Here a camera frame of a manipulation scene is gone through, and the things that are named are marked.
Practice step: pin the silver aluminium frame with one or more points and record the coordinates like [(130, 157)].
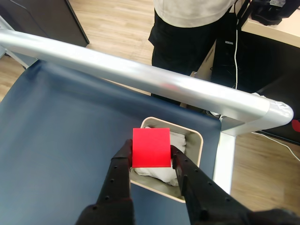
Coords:
[(131, 72)]

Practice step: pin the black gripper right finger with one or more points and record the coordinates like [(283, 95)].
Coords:
[(206, 197)]

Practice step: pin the white padding cloth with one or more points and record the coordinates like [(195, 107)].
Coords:
[(161, 174)]

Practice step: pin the red cube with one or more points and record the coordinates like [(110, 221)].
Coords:
[(151, 147)]

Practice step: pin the person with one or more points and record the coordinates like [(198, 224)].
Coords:
[(182, 35)]

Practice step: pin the beige rounded box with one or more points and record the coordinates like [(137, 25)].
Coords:
[(195, 145)]

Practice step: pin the black computer tower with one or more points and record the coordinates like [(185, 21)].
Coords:
[(253, 63)]

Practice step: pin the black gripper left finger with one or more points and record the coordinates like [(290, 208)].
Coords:
[(114, 187)]

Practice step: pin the black item on desk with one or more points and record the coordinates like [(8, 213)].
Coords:
[(269, 12)]

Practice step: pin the pale wooden desk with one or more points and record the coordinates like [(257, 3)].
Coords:
[(269, 31)]

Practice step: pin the blue-grey table mat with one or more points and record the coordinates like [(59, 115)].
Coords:
[(58, 140)]

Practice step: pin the dark grey cabinet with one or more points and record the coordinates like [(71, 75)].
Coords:
[(47, 18)]

